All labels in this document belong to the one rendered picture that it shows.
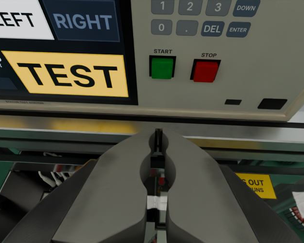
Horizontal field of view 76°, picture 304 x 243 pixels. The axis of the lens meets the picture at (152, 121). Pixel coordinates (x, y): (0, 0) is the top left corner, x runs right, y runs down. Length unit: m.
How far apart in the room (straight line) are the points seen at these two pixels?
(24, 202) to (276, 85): 0.59
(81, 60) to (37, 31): 0.04
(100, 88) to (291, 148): 0.22
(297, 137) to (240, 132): 0.06
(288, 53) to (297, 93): 0.05
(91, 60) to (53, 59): 0.03
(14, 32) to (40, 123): 0.10
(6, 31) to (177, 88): 0.15
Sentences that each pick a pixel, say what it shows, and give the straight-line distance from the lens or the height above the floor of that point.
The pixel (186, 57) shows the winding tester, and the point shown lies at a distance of 0.18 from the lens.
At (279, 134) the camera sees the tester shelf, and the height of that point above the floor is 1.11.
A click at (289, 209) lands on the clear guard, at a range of 0.28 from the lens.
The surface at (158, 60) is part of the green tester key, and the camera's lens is 0.17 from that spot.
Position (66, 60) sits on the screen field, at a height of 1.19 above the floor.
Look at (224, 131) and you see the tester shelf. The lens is 0.23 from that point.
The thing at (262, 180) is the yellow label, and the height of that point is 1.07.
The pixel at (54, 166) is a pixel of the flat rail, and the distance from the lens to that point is 0.31.
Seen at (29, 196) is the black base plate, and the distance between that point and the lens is 0.63.
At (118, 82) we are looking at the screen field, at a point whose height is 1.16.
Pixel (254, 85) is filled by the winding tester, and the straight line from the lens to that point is 0.21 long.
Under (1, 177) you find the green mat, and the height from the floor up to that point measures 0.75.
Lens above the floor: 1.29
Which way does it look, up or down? 53 degrees down
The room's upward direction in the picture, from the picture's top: 1 degrees clockwise
